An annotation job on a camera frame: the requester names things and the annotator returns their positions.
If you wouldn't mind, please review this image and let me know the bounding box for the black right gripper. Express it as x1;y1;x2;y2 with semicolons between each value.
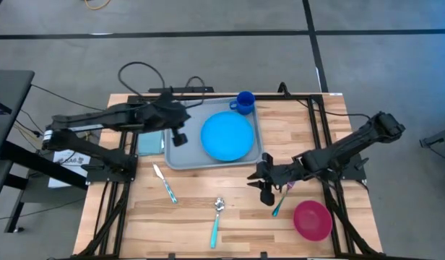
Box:
246;152;306;207

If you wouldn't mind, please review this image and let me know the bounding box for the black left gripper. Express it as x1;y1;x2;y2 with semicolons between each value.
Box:
150;92;191;147

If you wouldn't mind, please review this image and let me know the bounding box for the teal napkin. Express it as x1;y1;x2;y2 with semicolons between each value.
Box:
137;130;165;157

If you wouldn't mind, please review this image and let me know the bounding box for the spoon with teal handle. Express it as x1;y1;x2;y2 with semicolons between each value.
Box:
209;196;226;249

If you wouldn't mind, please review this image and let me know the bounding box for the blue plate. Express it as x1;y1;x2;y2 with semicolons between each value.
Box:
199;110;255;163

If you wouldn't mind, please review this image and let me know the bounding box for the pink bowl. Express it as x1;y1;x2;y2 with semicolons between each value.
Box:
293;200;334;242

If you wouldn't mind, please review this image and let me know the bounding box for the knife with teal handle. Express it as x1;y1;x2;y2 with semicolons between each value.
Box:
152;162;179;205

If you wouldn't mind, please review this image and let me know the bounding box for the blue mug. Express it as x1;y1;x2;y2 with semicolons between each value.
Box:
228;90;256;116

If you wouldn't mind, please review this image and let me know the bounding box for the grey plastic tray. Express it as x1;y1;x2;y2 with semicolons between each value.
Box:
163;96;265;170

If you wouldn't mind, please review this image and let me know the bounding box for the black power strip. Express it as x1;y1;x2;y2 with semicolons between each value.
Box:
148;86;215;95

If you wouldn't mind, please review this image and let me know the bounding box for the white paper label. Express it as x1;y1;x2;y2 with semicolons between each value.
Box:
48;149;92;189

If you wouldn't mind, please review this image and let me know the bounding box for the black desk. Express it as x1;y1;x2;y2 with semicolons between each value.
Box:
0;69;90;233

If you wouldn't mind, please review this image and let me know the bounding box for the fork with teal handle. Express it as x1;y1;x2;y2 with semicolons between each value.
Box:
272;181;296;218

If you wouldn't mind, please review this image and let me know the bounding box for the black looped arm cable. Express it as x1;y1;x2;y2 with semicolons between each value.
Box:
184;75;207;108
117;61;166;98

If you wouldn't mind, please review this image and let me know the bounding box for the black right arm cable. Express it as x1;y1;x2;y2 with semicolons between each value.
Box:
278;82;371;120

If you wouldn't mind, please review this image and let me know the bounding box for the black floor cable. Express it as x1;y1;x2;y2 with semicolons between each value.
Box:
0;196;87;222
30;84;105;111

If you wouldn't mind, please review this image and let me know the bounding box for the yellow floor cable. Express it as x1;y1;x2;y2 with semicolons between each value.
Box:
84;0;111;11

